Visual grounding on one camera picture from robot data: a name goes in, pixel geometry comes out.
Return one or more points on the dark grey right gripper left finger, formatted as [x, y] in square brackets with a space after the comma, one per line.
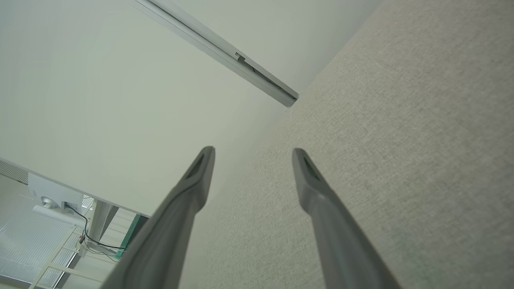
[168, 224]

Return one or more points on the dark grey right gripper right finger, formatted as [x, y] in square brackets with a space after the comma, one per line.
[341, 241]

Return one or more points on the dark cabinet with teal top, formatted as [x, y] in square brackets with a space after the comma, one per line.
[127, 237]

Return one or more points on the white metal desk frame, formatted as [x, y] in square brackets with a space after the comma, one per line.
[101, 220]

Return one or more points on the grey metal partition post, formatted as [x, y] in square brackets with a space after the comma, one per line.
[225, 54]

